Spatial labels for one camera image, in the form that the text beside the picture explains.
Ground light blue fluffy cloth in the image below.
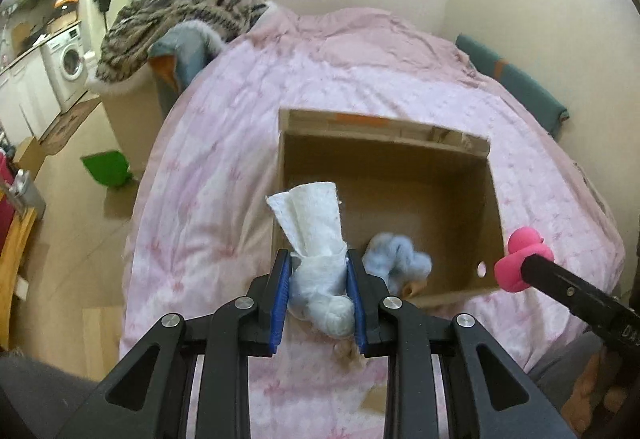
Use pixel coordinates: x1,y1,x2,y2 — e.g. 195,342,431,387
361,232,433,295

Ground red bag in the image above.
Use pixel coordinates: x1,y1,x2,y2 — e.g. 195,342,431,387
0,154,16,245

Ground beige armchair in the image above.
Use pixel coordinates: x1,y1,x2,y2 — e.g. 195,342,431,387
87,71,168,170

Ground teal and orange cushion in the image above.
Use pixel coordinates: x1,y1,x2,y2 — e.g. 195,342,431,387
148,26,223,104

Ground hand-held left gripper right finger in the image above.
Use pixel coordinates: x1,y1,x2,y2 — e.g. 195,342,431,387
346,249,578,439

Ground small cardboard floor box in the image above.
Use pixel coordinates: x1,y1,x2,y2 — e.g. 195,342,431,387
15,134,46,174

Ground white soft cloth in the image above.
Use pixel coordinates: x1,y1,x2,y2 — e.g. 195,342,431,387
265,181,356,339

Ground white kitchen cabinets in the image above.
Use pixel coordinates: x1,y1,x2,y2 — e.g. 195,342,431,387
0,51,63,144

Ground pink patterned quilt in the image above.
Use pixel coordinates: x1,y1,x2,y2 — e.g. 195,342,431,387
120,8,626,439

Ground white washing machine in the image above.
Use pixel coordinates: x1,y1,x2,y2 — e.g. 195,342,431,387
41,26,90,112

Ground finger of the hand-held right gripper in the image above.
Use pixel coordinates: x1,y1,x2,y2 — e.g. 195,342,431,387
520,254,618,327

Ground brown cardboard box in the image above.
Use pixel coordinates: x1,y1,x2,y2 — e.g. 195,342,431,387
270,108,505,315

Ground pink soft toy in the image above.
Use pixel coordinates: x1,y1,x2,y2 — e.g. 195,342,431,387
494,226,553,294

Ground brown door mat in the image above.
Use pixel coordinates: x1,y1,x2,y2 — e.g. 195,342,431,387
40,99,101,154

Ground grey container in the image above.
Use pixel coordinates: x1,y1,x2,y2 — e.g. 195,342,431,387
10,169,47,212

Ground beige scrunchie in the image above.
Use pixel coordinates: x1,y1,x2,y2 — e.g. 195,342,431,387
332,338,367,368

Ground striped knit blanket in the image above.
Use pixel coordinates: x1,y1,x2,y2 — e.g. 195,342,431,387
95,0,271,84

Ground green dustpan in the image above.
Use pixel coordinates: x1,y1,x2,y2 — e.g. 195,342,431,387
81,151,135,190

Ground teal wall pad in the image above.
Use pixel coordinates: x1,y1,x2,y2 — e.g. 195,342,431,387
455,34,571,140

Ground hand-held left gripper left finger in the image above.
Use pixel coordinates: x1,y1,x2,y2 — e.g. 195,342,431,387
65,249,293,439

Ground wooden chair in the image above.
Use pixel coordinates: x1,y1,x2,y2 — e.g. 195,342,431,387
0,206,38,350

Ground person's right hand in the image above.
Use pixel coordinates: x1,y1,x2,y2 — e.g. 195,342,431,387
575,354,633,430

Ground person's grey trouser leg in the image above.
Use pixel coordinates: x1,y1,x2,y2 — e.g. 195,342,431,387
527,331,606,402
0,353,101,439

